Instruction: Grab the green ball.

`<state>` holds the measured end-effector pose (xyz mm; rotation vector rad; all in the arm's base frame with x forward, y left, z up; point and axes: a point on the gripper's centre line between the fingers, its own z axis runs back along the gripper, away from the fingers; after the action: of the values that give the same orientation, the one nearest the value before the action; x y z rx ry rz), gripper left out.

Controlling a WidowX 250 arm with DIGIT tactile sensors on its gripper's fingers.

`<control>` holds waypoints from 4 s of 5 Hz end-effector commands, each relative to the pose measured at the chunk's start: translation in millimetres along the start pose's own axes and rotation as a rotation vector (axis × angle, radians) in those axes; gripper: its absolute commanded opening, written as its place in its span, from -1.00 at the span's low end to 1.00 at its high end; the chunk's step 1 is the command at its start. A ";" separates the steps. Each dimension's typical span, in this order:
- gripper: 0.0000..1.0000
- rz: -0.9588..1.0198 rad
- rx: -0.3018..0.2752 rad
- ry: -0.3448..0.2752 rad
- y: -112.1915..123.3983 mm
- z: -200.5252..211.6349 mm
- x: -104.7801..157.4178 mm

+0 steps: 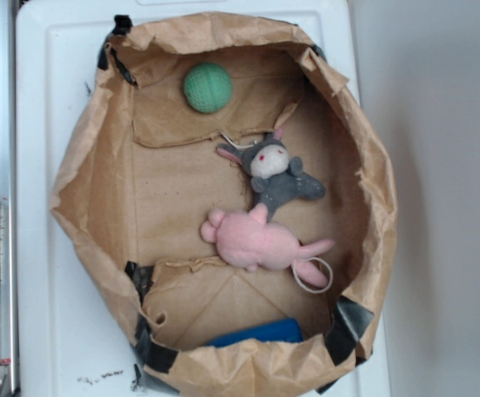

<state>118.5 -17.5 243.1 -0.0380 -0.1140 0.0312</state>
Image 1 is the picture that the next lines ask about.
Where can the grey plush bunny toy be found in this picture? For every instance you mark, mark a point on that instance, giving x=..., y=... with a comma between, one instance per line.
x=276, y=177

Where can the green textured ball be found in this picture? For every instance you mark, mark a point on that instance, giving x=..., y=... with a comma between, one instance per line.
x=207, y=87

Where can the brown paper bag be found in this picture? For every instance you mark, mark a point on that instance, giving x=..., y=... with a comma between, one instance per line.
x=141, y=174

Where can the pink plush bunny toy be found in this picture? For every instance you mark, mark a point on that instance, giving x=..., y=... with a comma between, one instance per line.
x=248, y=240

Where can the blue block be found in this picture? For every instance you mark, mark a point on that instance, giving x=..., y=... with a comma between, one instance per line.
x=285, y=330

